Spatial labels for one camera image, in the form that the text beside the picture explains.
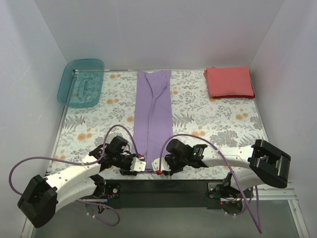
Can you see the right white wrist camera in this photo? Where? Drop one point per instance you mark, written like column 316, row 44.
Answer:
column 160, row 165

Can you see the floral patterned table mat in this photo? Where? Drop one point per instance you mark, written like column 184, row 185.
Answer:
column 196, row 117

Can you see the teal plastic bin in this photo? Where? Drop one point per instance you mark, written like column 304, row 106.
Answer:
column 81, row 83

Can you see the purple t shirt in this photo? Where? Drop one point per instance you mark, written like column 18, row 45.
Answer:
column 153, row 114

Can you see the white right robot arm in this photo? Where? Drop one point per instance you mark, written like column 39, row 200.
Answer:
column 261, row 163

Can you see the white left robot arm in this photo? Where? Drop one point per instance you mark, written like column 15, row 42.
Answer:
column 44, row 196

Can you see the folded red t shirt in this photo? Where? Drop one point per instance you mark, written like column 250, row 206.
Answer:
column 230, row 82

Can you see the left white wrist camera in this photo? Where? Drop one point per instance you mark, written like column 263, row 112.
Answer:
column 138, row 164

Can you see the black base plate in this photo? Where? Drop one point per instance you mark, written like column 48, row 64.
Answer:
column 164, row 193

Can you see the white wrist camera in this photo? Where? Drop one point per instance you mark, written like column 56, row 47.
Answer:
column 160, row 165
column 138, row 164

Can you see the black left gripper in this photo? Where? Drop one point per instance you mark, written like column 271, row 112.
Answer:
column 127, row 169

